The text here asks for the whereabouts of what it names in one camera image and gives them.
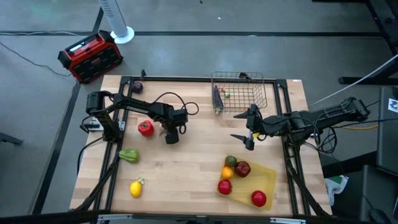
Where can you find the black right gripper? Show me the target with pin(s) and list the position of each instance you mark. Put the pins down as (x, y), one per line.
(253, 124)

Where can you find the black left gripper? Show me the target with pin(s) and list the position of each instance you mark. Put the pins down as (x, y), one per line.
(174, 121)

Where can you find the red bell pepper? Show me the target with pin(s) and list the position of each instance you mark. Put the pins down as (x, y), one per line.
(146, 128)

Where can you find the small white green mushroom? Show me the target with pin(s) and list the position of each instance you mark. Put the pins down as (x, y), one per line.
(227, 95)

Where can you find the green avocado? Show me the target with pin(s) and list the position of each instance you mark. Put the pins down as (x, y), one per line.
(230, 161)

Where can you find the long purple eggplant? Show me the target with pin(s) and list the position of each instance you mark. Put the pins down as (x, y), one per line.
(217, 98)

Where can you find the dark red apple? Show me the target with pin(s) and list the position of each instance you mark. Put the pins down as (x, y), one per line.
(242, 169)

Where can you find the orange citrus fruit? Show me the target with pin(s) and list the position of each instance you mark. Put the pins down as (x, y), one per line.
(227, 173)

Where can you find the dark purple round vegetable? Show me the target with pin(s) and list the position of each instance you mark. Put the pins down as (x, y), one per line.
(137, 87)

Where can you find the red fruit with green calyx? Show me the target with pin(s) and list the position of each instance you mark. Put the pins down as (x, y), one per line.
(224, 187)

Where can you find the shiny red round fruit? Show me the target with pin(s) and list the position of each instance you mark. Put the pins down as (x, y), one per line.
(258, 198)

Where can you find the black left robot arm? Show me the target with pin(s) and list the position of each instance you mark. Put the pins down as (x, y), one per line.
(140, 107)

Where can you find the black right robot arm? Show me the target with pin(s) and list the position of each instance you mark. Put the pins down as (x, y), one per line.
(326, 116)

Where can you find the yellow plastic tray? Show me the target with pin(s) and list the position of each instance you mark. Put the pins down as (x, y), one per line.
(258, 180)

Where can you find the green bell pepper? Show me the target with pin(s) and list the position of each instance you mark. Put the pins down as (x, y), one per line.
(129, 155)

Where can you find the yellow lemon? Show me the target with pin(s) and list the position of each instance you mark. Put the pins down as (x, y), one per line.
(136, 188)

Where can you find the silver aluminium bar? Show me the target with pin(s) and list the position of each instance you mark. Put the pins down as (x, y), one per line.
(115, 217)
(287, 221)

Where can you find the red black power station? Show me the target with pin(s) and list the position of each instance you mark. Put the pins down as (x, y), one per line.
(90, 57)

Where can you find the white green cloth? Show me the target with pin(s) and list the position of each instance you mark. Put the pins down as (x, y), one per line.
(335, 185)

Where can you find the white tower fan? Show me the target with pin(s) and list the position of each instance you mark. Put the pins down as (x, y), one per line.
(118, 21)

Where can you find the dark cabinet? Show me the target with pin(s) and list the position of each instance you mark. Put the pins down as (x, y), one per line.
(387, 140)

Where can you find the white sticker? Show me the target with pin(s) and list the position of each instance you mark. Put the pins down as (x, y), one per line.
(393, 105)

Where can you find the dark table leg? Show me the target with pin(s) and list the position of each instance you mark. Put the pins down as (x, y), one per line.
(9, 139)

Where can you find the black table frame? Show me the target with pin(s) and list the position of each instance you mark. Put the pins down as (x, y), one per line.
(199, 79)

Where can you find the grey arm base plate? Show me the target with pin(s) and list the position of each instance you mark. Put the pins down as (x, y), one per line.
(90, 126)

